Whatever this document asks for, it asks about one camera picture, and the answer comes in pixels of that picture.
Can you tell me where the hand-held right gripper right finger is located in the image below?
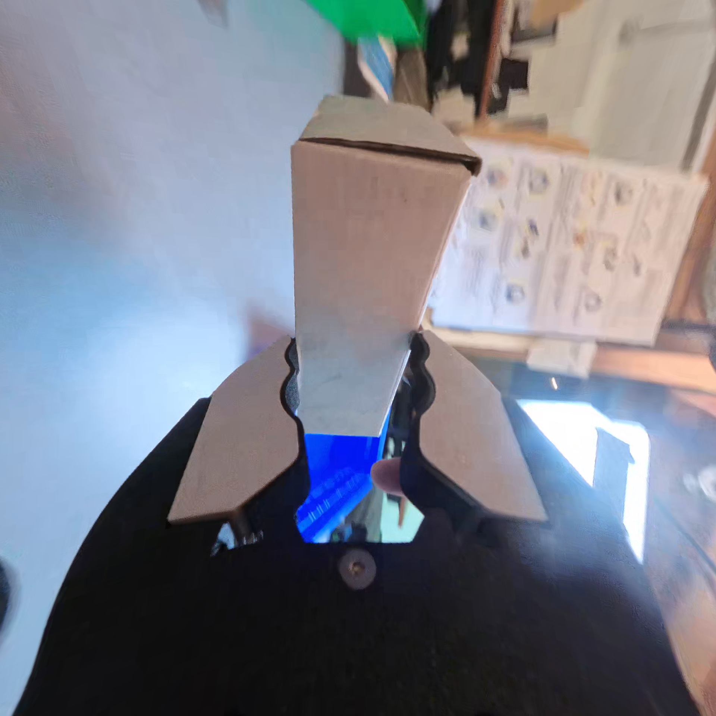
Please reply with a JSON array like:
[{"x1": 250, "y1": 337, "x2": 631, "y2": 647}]
[{"x1": 400, "y1": 329, "x2": 549, "y2": 524}]

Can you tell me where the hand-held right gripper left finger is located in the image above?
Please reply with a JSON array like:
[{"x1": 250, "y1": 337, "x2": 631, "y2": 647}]
[{"x1": 167, "y1": 335, "x2": 307, "y2": 527}]

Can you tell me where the blue plastic bin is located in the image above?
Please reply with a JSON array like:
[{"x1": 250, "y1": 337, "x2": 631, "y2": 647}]
[{"x1": 295, "y1": 433, "x2": 392, "y2": 544}]

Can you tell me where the white cardboard box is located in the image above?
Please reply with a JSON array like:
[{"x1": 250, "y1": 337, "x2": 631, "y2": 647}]
[{"x1": 290, "y1": 94, "x2": 483, "y2": 438}]

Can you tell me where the green plastic bin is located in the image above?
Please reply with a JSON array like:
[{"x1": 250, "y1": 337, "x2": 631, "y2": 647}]
[{"x1": 302, "y1": 0, "x2": 427, "y2": 47}]

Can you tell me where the person's right hand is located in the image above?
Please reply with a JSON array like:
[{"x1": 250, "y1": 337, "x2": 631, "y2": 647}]
[{"x1": 371, "y1": 456, "x2": 405, "y2": 497}]

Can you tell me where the wooden shelf board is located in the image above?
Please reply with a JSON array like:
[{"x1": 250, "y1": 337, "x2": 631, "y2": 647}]
[{"x1": 425, "y1": 305, "x2": 716, "y2": 395}]

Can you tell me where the white bulky object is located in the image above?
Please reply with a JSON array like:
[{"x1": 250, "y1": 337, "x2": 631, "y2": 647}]
[{"x1": 526, "y1": 0, "x2": 716, "y2": 169}]

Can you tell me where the wall of printed paper sheets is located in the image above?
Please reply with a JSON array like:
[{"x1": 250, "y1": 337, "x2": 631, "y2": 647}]
[{"x1": 430, "y1": 134, "x2": 710, "y2": 346}]

